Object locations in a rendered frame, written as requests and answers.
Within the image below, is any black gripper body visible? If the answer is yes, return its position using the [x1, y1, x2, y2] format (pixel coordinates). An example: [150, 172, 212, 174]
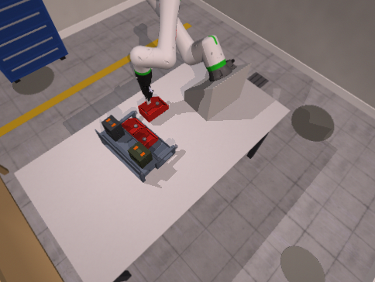
[139, 80, 151, 91]

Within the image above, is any red bin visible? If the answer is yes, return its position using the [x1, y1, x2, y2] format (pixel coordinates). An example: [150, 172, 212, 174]
[122, 118, 146, 136]
[133, 128, 158, 149]
[138, 97, 169, 122]

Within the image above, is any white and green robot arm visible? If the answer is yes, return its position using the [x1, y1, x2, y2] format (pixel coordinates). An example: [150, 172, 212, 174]
[130, 0, 236, 82]

